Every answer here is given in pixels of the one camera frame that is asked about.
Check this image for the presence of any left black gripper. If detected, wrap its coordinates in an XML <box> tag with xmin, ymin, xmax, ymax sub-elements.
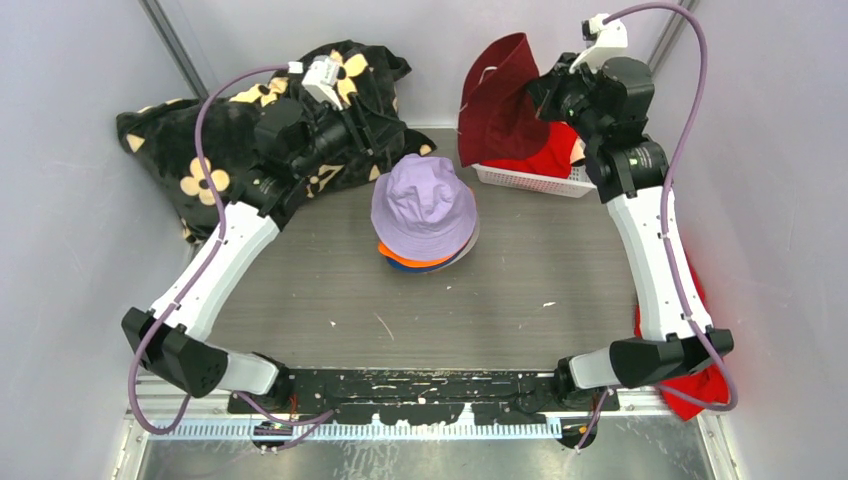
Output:
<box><xmin>291</xmin><ymin>92</ymin><xmax>407</xmax><ymax>179</ymax></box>

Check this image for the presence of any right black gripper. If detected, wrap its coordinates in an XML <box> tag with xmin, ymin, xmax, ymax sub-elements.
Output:
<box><xmin>528</xmin><ymin>52</ymin><xmax>608</xmax><ymax>145</ymax></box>

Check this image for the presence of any maroon bucket hat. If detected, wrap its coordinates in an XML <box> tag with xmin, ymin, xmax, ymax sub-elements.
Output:
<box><xmin>457</xmin><ymin>32</ymin><xmax>549</xmax><ymax>167</ymax></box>

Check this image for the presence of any white plastic basket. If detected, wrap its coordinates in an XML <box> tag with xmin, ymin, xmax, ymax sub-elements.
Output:
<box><xmin>472</xmin><ymin>164</ymin><xmax>596</xmax><ymax>198</ymax></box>

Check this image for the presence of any lilac bucket hat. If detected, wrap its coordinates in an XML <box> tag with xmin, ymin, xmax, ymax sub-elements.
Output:
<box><xmin>370</xmin><ymin>154</ymin><xmax>479</xmax><ymax>268</ymax></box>

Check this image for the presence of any blue bucket hat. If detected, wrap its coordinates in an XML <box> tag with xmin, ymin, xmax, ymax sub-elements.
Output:
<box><xmin>385</xmin><ymin>256</ymin><xmax>459</xmax><ymax>274</ymax></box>

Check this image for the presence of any orange bucket hat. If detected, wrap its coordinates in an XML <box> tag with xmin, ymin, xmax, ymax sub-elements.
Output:
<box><xmin>377</xmin><ymin>185</ymin><xmax>477</xmax><ymax>270</ymax></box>

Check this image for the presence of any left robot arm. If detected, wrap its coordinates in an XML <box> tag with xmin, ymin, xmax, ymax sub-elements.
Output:
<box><xmin>122</xmin><ymin>98</ymin><xmax>407</xmax><ymax>413</ymax></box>

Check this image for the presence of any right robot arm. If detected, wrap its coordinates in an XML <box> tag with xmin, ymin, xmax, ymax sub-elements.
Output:
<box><xmin>528</xmin><ymin>53</ymin><xmax>734</xmax><ymax>411</ymax></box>

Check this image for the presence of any beige bucket hat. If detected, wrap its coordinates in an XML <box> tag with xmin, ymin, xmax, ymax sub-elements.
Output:
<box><xmin>570</xmin><ymin>139</ymin><xmax>585</xmax><ymax>166</ymax></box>

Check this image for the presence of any red bucket hat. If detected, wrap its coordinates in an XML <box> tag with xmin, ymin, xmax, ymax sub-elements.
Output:
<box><xmin>482</xmin><ymin>122</ymin><xmax>580</xmax><ymax>178</ymax></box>

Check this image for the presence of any black blanket with cream flowers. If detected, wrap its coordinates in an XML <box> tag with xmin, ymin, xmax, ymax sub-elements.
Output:
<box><xmin>116</xmin><ymin>39</ymin><xmax>437</xmax><ymax>244</ymax></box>

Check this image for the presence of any red cloth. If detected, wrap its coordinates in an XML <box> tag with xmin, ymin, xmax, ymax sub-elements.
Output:
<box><xmin>632</xmin><ymin>251</ymin><xmax>730</xmax><ymax>422</ymax></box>

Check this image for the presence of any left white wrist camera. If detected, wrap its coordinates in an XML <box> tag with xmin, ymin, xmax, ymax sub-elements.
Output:
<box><xmin>287</xmin><ymin>55</ymin><xmax>345</xmax><ymax>110</ymax></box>

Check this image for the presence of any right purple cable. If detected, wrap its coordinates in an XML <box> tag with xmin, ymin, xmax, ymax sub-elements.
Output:
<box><xmin>602</xmin><ymin>1</ymin><xmax>739</xmax><ymax>452</ymax></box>

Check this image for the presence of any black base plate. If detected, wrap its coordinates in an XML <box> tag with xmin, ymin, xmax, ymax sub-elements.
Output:
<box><xmin>228</xmin><ymin>368</ymin><xmax>603</xmax><ymax>426</ymax></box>

